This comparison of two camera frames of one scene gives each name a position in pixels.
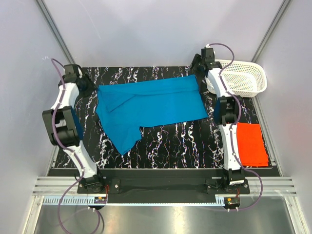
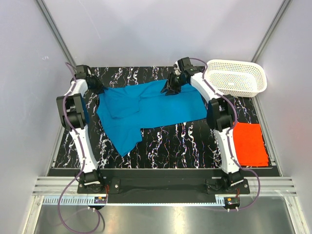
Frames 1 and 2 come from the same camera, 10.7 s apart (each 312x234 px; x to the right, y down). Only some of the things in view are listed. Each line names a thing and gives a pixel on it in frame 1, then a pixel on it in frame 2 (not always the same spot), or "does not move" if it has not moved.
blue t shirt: [122, 109] does not move
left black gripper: [91, 87] → [100, 87]
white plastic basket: [245, 78] does not move
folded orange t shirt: [253, 150] does not move
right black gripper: [196, 59] → [174, 90]
